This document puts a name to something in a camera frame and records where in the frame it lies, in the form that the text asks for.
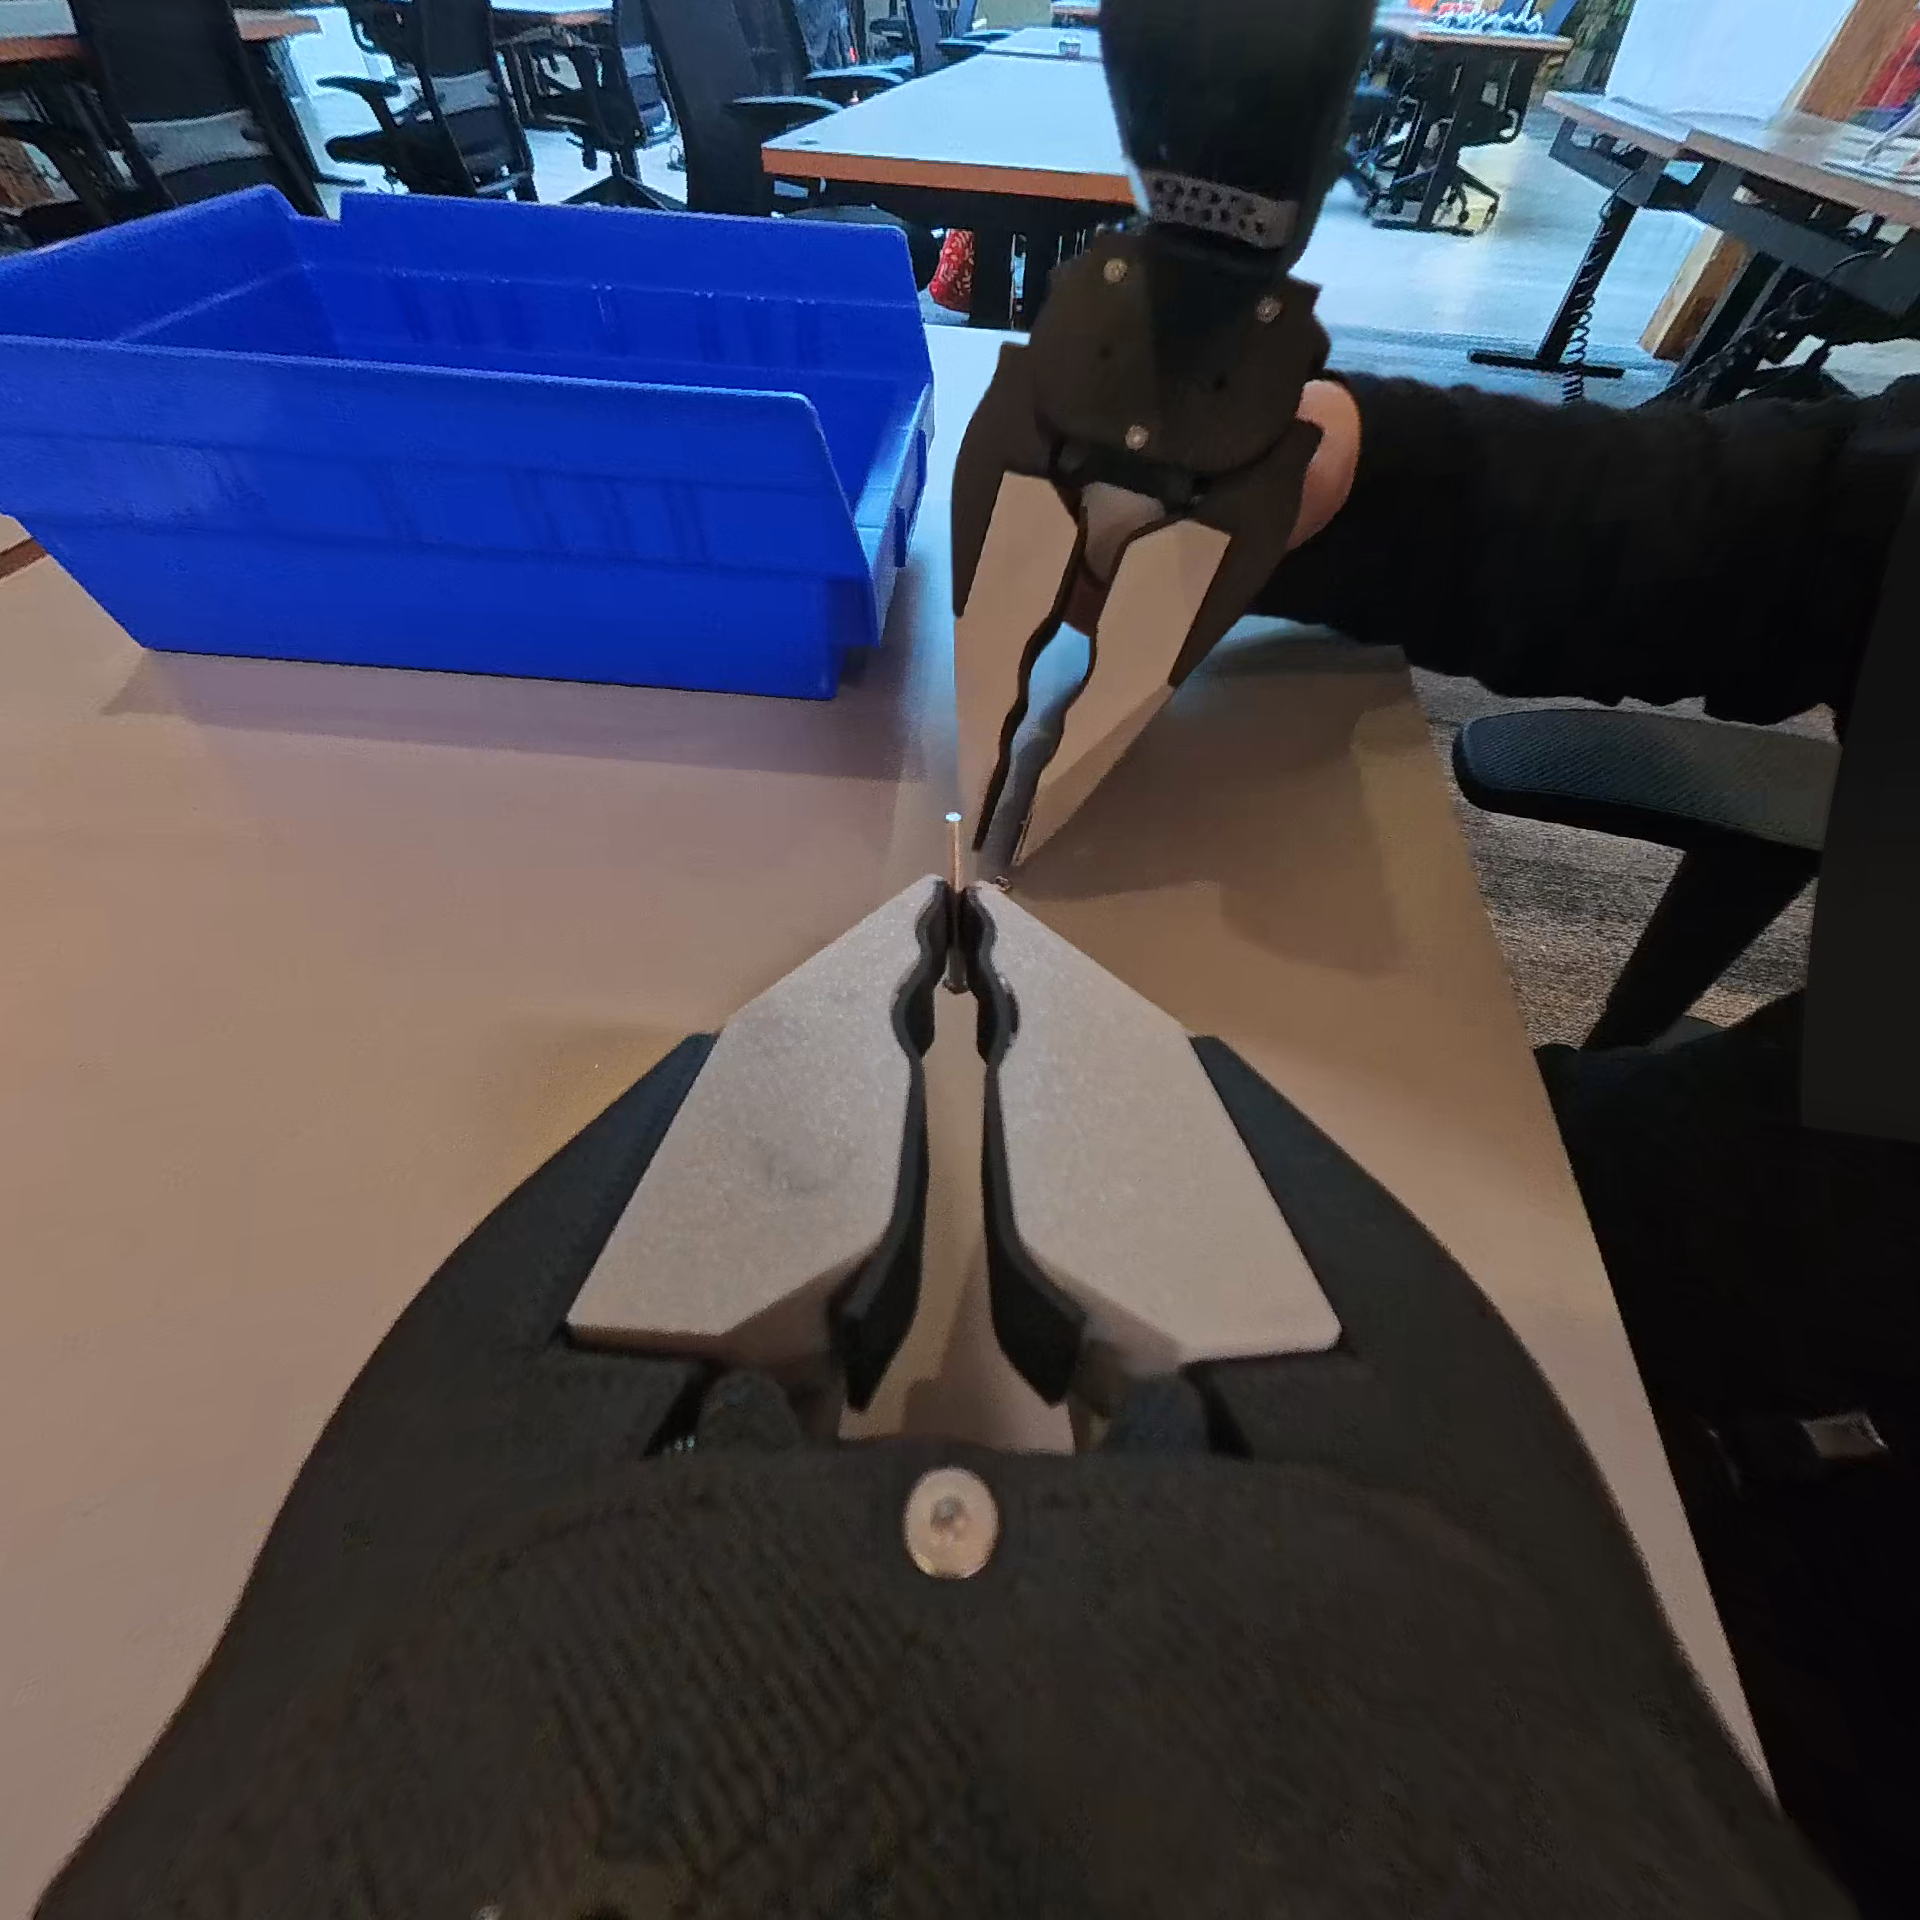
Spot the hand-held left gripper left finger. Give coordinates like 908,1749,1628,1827
559,874,944,1419

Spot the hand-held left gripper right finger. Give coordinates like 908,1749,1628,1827
967,877,1347,1413

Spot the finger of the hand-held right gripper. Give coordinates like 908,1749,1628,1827
1012,516,1228,874
955,468,1087,851

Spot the large blue plastic bin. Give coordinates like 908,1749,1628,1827
0,188,937,703

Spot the person's right forearm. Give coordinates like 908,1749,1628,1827
1247,372,1920,725

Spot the wood-edged background desk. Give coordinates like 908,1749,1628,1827
1470,89,1920,410
761,23,1143,330

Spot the person's right hand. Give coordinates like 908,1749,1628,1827
1287,378,1364,553

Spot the wooden pillar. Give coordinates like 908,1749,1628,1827
1638,0,1920,361

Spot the person's body in black clothes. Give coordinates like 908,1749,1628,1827
1536,991,1920,1920

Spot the white cardboard box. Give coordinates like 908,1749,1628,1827
1605,0,1859,125

